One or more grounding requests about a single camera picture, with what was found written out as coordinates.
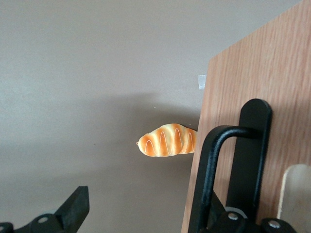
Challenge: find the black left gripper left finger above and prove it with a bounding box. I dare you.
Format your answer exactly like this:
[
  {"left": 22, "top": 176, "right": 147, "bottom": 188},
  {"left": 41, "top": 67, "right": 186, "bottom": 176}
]
[{"left": 0, "top": 186, "right": 90, "bottom": 233}]

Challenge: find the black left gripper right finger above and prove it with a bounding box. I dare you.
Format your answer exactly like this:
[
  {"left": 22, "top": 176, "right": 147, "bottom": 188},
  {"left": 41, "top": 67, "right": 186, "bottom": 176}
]
[{"left": 206, "top": 191, "right": 298, "bottom": 233}]

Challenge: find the black metal drawer handle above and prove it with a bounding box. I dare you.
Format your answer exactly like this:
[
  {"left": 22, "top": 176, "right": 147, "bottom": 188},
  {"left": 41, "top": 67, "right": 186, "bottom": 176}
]
[{"left": 190, "top": 98, "right": 273, "bottom": 233}]

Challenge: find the wooden drawer front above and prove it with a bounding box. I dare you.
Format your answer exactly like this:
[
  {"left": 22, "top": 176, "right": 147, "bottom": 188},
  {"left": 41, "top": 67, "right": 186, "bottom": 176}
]
[{"left": 181, "top": 0, "right": 311, "bottom": 233}]

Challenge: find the orange striped toy bread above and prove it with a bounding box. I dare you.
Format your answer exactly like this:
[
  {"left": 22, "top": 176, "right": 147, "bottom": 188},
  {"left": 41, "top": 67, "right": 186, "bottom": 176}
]
[{"left": 136, "top": 123, "right": 198, "bottom": 157}]

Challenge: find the clear tape piece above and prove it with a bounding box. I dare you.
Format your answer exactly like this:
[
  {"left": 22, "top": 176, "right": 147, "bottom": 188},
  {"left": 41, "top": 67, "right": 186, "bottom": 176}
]
[{"left": 197, "top": 74, "right": 207, "bottom": 91}]

